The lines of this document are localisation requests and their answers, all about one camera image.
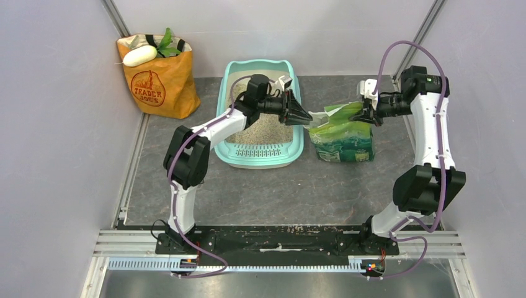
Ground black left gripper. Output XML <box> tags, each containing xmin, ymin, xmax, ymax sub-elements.
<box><xmin>257</xmin><ymin>89</ymin><xmax>311</xmax><ymax>126</ymax></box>

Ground green litter bag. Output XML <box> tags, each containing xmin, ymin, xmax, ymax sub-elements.
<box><xmin>304</xmin><ymin>102</ymin><xmax>375</xmax><ymax>163</ymax></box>

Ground teal plastic litter box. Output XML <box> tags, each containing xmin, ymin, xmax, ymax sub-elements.
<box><xmin>214</xmin><ymin>59</ymin><xmax>305</xmax><ymax>169</ymax></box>

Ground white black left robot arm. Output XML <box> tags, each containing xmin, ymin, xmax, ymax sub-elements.
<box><xmin>156</xmin><ymin>74</ymin><xmax>312</xmax><ymax>254</ymax></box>

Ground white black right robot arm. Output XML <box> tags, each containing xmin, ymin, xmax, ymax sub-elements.
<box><xmin>355</xmin><ymin>66</ymin><xmax>466</xmax><ymax>255</ymax></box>

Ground beige cat litter pellets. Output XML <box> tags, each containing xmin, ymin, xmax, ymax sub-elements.
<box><xmin>224</xmin><ymin>83</ymin><xmax>295</xmax><ymax>145</ymax></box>

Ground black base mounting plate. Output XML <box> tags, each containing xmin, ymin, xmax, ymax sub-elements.
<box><xmin>155</xmin><ymin>225</ymin><xmax>399</xmax><ymax>268</ymax></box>

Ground orange Trader Joe's paper bag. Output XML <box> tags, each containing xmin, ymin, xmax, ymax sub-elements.
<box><xmin>122</xmin><ymin>36</ymin><xmax>201</xmax><ymax>119</ymax></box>

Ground green leafy vegetable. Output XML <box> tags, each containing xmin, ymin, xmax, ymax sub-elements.
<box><xmin>157</xmin><ymin>27</ymin><xmax>182</xmax><ymax>58</ymax></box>

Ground white daikon radish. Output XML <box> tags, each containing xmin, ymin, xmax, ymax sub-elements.
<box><xmin>122</xmin><ymin>45</ymin><xmax>158</xmax><ymax>67</ymax></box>

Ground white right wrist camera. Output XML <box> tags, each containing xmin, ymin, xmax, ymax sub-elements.
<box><xmin>357</xmin><ymin>79</ymin><xmax>378</xmax><ymax>105</ymax></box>

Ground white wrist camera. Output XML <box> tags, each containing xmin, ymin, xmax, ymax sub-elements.
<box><xmin>357</xmin><ymin>79</ymin><xmax>378</xmax><ymax>105</ymax></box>
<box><xmin>274</xmin><ymin>75</ymin><xmax>293</xmax><ymax>93</ymax></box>

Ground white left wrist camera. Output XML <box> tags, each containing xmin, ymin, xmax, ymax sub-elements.
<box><xmin>274</xmin><ymin>75</ymin><xmax>293</xmax><ymax>93</ymax></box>

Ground aluminium rail frame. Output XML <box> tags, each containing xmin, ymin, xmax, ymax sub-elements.
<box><xmin>81</xmin><ymin>225</ymin><xmax>478</xmax><ymax>297</ymax></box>

